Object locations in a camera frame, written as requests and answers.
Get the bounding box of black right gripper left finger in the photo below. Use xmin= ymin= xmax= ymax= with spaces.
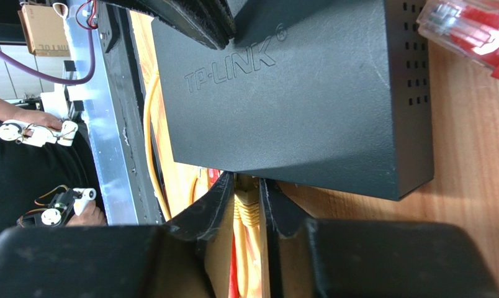
xmin=0 ymin=172 xmax=235 ymax=297

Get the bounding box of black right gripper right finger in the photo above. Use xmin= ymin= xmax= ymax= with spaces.
xmin=259 ymin=179 xmax=499 ymax=297

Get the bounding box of red ethernet cable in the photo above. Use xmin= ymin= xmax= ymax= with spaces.
xmin=416 ymin=0 xmax=499 ymax=86

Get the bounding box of operator right hand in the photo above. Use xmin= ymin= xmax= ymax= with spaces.
xmin=66 ymin=201 xmax=107 ymax=227

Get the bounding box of white teleoperation handle lower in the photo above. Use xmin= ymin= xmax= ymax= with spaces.
xmin=16 ymin=185 xmax=97 ymax=227

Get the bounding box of operator left hand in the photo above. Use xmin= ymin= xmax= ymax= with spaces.
xmin=13 ymin=109 xmax=62 ymax=131

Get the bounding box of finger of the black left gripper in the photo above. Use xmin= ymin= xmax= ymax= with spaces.
xmin=105 ymin=0 xmax=236 ymax=50

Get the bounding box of black network switch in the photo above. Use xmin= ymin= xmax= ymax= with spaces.
xmin=151 ymin=0 xmax=434 ymax=201

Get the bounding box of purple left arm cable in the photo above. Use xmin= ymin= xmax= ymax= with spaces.
xmin=0 ymin=29 xmax=97 ymax=87

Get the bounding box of cardboard box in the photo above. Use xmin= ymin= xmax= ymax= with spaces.
xmin=18 ymin=4 xmax=70 ymax=57

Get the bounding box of white teleoperation handle upper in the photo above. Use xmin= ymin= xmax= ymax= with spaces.
xmin=0 ymin=120 xmax=78 ymax=147

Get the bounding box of white teleoperation handle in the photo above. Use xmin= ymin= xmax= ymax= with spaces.
xmin=0 ymin=120 xmax=78 ymax=147
xmin=16 ymin=185 xmax=97 ymax=227

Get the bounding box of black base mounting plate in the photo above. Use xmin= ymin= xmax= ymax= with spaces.
xmin=99 ymin=3 xmax=164 ymax=225

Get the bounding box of aluminium frame rail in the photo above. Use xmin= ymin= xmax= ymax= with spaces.
xmin=66 ymin=1 xmax=117 ymax=224

